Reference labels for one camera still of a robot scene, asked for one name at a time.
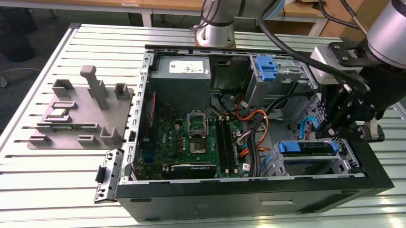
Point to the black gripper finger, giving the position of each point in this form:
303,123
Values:
346,107
353,133

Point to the hard disk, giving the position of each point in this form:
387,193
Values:
290,148

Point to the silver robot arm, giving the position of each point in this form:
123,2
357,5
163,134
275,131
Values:
390,35

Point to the metal disk bay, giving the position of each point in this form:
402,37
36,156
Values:
280,169

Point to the grey metal drive cage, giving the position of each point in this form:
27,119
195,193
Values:
258,92

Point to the blue plastic drive latch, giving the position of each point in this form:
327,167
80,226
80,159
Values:
266,69

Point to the brown wooden cabinet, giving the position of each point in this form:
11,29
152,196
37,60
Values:
377,9

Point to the black RAM slot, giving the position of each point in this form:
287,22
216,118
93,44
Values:
231,145
223,145

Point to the CPU socket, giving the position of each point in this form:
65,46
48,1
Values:
199,146

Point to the black PC case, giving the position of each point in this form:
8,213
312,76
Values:
222,202

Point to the grey power supply unit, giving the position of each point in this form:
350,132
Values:
180,92

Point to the black graphics card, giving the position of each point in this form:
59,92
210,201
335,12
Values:
190,171

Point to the green motherboard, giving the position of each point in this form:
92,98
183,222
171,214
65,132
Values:
171,140

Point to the grey expansion slot retainer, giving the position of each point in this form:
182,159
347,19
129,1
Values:
111,175

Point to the grey parts rack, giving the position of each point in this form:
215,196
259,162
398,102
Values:
85,118

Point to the green RAM stick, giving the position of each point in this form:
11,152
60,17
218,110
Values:
63,127

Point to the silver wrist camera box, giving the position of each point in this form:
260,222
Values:
318,55

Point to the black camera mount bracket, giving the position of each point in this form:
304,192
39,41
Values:
338,48

